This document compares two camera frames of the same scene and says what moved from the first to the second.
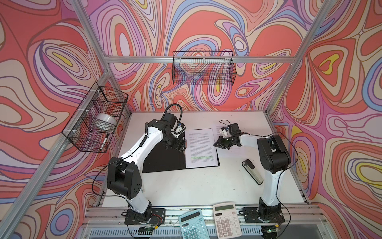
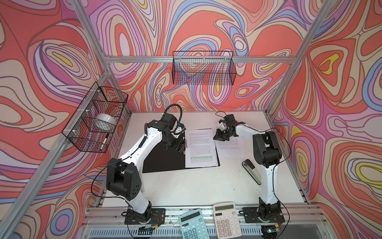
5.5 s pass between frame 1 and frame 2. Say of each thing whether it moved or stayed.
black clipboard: stayed
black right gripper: moved
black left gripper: stayed
